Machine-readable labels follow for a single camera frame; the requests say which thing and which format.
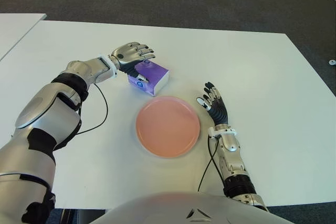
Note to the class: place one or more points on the purple tissue paper pack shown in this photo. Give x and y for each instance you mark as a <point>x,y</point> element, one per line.
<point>155,74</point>

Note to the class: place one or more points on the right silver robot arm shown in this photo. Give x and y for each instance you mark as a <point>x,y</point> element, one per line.
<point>231,145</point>

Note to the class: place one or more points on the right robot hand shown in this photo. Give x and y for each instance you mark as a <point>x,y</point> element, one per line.
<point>219,112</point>

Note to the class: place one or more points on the pink round plate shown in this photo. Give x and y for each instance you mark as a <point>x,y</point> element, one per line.
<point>168,127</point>

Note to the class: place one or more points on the white side table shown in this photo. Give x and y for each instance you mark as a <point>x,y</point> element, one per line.
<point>15,27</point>

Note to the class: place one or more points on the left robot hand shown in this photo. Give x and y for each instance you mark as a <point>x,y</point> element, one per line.
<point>128,53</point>

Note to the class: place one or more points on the silver robot torso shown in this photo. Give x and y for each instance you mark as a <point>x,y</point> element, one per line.
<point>168,208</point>

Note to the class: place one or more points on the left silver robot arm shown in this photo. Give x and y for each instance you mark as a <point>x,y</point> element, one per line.
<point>39,119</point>

